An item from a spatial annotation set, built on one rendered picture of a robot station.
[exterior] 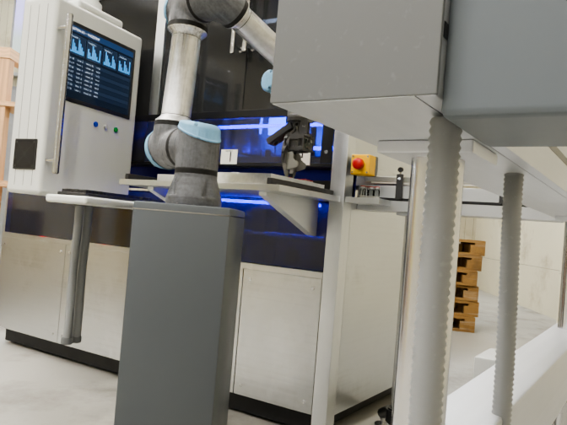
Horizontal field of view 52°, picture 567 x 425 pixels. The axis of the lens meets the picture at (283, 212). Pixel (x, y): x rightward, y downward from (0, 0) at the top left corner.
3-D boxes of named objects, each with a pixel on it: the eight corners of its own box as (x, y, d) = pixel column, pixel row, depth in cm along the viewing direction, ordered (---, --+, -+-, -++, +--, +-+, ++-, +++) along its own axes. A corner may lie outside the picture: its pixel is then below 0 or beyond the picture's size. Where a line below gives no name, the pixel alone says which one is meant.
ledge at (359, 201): (361, 205, 218) (362, 200, 218) (394, 207, 211) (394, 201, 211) (344, 201, 206) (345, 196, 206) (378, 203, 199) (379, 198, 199)
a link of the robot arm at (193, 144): (190, 166, 149) (194, 114, 150) (163, 167, 159) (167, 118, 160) (227, 172, 157) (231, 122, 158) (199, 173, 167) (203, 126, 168)
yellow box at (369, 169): (359, 176, 211) (359, 157, 211) (376, 177, 207) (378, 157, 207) (349, 174, 205) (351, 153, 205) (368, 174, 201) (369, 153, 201)
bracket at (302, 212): (309, 235, 213) (311, 200, 213) (315, 236, 212) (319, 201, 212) (255, 232, 185) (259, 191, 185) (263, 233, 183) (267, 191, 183)
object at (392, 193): (353, 208, 214) (357, 166, 215) (371, 212, 227) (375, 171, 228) (557, 220, 177) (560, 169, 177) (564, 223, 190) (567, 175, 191)
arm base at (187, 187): (214, 207, 149) (218, 169, 150) (158, 202, 151) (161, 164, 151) (225, 209, 164) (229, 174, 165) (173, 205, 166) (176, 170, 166)
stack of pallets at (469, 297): (466, 320, 561) (472, 239, 563) (479, 333, 486) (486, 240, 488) (352, 309, 578) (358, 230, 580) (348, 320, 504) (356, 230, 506)
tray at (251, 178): (263, 191, 221) (264, 183, 221) (323, 195, 207) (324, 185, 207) (205, 182, 193) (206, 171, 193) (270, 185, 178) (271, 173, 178)
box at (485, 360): (486, 392, 117) (489, 347, 117) (512, 397, 114) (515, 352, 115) (470, 405, 107) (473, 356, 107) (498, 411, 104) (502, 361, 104)
